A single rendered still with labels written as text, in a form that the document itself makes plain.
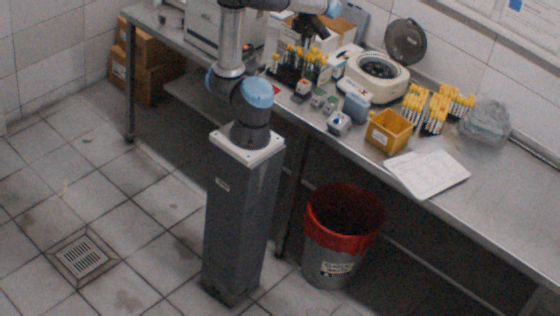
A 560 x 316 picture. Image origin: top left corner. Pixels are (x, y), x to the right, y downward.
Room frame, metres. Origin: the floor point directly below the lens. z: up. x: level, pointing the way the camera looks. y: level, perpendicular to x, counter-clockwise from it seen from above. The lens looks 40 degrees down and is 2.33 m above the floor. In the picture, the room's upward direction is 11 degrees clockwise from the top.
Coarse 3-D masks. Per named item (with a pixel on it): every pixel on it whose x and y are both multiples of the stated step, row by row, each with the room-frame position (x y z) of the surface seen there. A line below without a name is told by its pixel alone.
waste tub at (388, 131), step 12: (372, 120) 1.92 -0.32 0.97; (384, 120) 2.00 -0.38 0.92; (396, 120) 1.98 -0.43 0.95; (372, 132) 1.89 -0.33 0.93; (384, 132) 1.86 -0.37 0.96; (396, 132) 1.97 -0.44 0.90; (408, 132) 1.91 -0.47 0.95; (372, 144) 1.88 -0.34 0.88; (384, 144) 1.85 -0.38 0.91; (396, 144) 1.85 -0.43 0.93
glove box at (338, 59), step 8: (344, 48) 2.47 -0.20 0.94; (352, 48) 2.48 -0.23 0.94; (360, 48) 2.50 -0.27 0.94; (336, 56) 2.39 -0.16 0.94; (344, 56) 2.41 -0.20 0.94; (352, 56) 2.38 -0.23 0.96; (336, 64) 2.31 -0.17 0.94; (344, 64) 2.32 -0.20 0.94; (336, 72) 2.29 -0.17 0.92; (336, 80) 2.28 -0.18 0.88
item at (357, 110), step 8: (352, 96) 2.04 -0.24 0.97; (344, 104) 2.04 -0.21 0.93; (352, 104) 2.02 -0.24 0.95; (360, 104) 2.00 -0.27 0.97; (368, 104) 2.01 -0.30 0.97; (344, 112) 2.04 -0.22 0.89; (352, 112) 2.01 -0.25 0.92; (360, 112) 1.99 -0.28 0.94; (368, 112) 2.01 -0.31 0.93; (352, 120) 2.00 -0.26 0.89; (360, 120) 1.98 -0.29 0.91
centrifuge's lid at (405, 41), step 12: (396, 24) 2.48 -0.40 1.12; (408, 24) 2.46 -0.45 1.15; (396, 36) 2.48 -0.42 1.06; (408, 36) 2.46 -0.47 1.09; (420, 36) 2.41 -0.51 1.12; (396, 48) 2.46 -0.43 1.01; (408, 48) 2.43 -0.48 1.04; (420, 48) 2.39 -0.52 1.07; (396, 60) 2.38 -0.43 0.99; (408, 60) 2.40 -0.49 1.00; (420, 60) 2.34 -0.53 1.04
